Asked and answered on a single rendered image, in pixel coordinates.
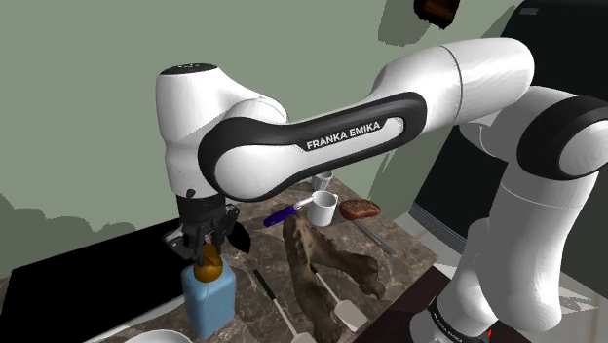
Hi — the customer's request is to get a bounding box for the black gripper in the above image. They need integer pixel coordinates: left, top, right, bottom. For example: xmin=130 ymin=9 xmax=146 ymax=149
xmin=163 ymin=192 xmax=252 ymax=261

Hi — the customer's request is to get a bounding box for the blue bottle with amber cap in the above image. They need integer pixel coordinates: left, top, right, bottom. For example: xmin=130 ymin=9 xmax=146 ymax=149
xmin=181 ymin=243 xmax=237 ymax=339

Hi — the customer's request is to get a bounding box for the brown driftwood piece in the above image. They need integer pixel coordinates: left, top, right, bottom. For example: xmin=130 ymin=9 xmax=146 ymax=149
xmin=282 ymin=214 xmax=387 ymax=343

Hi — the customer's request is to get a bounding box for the white plate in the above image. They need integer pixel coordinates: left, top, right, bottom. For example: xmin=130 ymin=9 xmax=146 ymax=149
xmin=124 ymin=328 xmax=194 ymax=343

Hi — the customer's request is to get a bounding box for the small white cup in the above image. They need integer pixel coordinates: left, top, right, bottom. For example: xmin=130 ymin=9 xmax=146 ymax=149
xmin=312 ymin=171 xmax=334 ymax=192

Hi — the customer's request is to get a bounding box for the black cooktop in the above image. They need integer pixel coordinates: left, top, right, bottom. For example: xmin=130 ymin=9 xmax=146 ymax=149
xmin=0 ymin=215 xmax=186 ymax=343

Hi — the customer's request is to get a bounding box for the brown toasted bread slice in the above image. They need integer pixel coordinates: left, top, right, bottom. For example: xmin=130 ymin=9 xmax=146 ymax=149
xmin=338 ymin=198 xmax=382 ymax=221

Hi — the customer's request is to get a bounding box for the white spatula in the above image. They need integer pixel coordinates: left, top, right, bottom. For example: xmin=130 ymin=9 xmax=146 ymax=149
xmin=311 ymin=265 xmax=369 ymax=332

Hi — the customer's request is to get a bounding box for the grey metal knife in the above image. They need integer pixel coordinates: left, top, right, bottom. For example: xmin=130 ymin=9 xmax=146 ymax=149
xmin=353 ymin=219 xmax=398 ymax=256

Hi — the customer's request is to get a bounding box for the dark robot stand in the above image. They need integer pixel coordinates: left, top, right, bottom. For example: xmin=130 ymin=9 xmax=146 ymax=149
xmin=353 ymin=265 xmax=533 ymax=343

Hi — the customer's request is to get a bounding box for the black refrigerator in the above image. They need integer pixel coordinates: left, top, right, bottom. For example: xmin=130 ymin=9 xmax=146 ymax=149
xmin=409 ymin=0 xmax=608 ymax=295

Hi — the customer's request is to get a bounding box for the blue handled kitchen tool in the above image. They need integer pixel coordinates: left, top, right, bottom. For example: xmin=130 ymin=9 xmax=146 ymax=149
xmin=263 ymin=197 xmax=315 ymax=228

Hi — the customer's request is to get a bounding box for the black handled white utensil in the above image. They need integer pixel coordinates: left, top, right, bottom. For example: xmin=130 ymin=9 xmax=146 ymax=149
xmin=252 ymin=269 xmax=317 ymax=343

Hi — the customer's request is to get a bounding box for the dark brown wooden wall shelf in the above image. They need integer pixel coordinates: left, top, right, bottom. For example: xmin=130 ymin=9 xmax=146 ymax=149
xmin=412 ymin=0 xmax=461 ymax=29

